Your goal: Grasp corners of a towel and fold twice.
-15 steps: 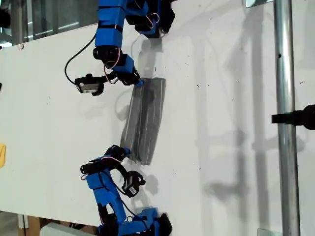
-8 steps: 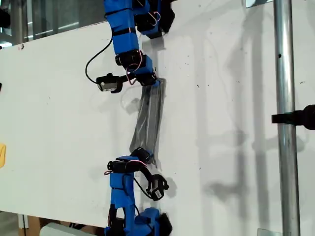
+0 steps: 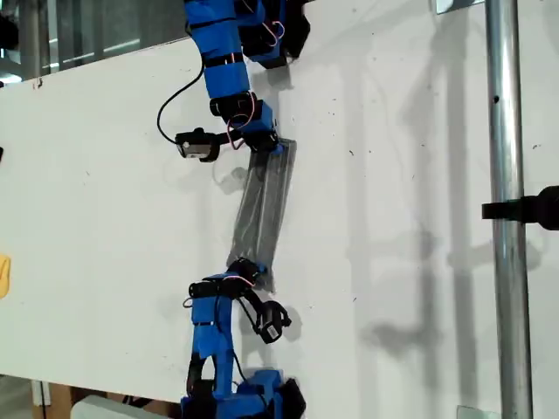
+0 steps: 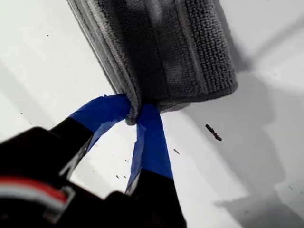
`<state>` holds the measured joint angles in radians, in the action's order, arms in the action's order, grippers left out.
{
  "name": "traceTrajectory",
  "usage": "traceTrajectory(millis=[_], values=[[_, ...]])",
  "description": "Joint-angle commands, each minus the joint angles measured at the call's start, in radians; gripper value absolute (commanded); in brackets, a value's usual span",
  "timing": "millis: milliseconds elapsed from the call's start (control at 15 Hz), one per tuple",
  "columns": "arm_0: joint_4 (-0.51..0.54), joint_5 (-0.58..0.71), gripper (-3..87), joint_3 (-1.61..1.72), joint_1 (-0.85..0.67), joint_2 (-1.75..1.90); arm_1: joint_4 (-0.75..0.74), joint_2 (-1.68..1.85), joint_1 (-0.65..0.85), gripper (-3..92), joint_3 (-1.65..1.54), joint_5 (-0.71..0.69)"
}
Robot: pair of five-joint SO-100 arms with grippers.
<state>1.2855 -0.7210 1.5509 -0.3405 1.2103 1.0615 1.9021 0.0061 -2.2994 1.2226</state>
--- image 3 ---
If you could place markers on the steel post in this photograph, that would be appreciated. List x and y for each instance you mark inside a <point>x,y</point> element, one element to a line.
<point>508,262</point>

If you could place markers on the black round object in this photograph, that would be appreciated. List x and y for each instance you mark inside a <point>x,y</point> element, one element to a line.
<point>8,32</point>

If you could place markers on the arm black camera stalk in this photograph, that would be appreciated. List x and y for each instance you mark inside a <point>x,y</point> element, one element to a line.
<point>228,140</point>
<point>255,299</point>

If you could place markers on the white box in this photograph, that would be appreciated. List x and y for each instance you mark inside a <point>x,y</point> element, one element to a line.
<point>113,410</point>

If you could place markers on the yellow object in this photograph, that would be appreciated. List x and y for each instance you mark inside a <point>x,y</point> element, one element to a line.
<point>4,277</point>

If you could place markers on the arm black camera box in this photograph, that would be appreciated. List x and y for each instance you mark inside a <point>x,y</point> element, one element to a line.
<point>196,146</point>
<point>273,323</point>

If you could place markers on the black post clamp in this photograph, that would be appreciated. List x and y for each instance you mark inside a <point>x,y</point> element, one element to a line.
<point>524,209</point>

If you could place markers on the grey striped towel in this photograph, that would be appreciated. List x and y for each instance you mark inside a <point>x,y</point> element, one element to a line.
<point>264,209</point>

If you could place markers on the wooden table leg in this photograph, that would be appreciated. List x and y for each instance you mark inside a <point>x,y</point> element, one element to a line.
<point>59,401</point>

